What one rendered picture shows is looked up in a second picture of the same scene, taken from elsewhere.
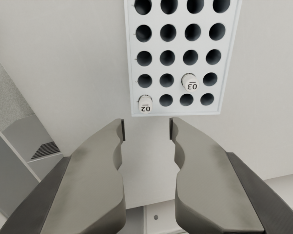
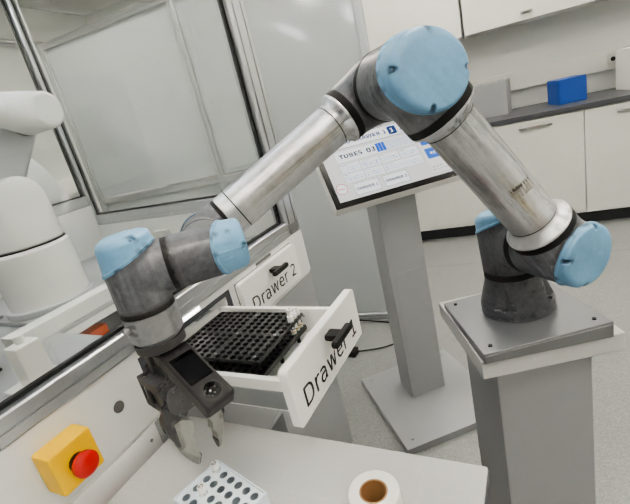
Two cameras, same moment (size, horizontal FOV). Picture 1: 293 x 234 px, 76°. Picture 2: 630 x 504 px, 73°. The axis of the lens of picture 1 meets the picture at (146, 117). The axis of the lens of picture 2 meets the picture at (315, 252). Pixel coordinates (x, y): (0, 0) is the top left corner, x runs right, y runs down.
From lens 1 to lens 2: 0.63 m
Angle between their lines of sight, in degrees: 53
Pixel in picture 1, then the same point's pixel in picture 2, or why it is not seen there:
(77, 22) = (275, 475)
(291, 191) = not seen: outside the picture
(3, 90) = not seen: hidden behind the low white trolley
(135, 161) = not seen: hidden behind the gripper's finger
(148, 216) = (157, 437)
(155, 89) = (215, 477)
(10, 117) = (364, 440)
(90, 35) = (266, 477)
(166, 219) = (143, 444)
